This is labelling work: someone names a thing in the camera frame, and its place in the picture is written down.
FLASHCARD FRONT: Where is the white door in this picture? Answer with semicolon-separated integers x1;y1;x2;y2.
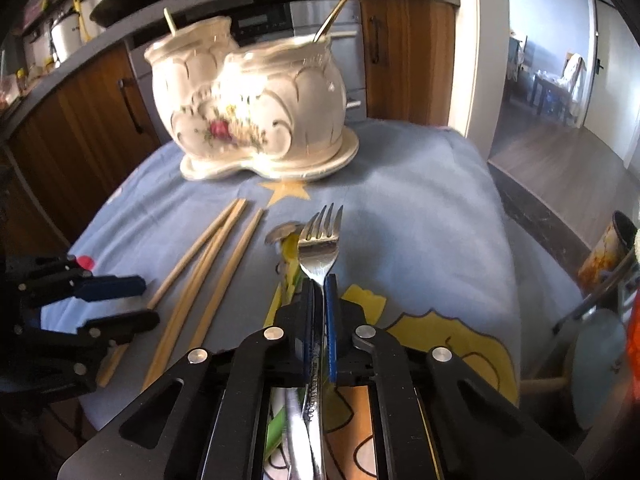
585;0;631;161

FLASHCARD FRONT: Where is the wooden cabinet door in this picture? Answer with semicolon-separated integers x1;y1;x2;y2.
0;42;173;261
359;0;458;126

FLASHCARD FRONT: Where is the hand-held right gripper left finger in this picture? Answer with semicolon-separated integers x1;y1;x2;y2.
57;279;317;480

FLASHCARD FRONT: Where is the yellow spatula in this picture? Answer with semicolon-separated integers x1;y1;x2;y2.
74;0;93;43

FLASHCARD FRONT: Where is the chair with white cloth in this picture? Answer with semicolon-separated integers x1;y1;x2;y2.
557;52;588;126

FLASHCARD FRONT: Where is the gold metal utensil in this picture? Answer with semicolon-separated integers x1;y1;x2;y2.
312;0;387;43

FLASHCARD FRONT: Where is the yellow plastic fork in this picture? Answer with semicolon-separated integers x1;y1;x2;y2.
261;235;307;468

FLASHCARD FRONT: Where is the white floral ceramic utensil holder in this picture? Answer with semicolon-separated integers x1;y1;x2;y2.
144;16;360;182

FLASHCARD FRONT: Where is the white kettle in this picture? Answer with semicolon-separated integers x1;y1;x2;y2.
50;12;83;63

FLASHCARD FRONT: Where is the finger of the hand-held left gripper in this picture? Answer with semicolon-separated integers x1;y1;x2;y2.
16;255;147;309
12;309;161;392

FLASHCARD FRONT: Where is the dark side table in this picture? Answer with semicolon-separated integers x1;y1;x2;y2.
532;71;576;121

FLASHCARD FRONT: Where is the cloth covered dining table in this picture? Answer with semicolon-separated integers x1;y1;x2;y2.
509;35;529;81

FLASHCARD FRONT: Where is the blue cartoon printed tablecloth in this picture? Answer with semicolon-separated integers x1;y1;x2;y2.
40;117;586;480

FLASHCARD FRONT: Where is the rusty metal can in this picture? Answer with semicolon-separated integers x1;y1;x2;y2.
578;210;638;291

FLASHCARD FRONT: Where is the wooden chopstick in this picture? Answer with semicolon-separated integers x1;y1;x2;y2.
96;198;243;387
189;208;266;351
142;200;248;391

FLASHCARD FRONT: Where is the silver metal fork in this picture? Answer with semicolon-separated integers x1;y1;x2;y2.
297;203;346;480

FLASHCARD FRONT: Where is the orange object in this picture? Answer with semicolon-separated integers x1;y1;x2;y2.
625;280;640;391

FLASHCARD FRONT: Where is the group of countertop jars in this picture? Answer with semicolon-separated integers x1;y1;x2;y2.
0;67;31;106

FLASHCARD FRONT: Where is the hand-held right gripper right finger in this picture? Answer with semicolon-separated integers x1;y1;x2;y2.
324;274;585;480

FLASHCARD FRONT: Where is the round glass side table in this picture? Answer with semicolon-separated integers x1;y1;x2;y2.
520;245;640;431

